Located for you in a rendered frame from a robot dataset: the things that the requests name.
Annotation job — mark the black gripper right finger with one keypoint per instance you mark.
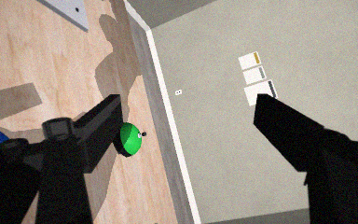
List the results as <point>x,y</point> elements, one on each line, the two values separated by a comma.
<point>330,159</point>

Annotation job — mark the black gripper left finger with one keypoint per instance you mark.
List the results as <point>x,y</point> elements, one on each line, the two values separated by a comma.
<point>68,151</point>

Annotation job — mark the blue bell dome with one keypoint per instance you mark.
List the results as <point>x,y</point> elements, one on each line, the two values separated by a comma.
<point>3,137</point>

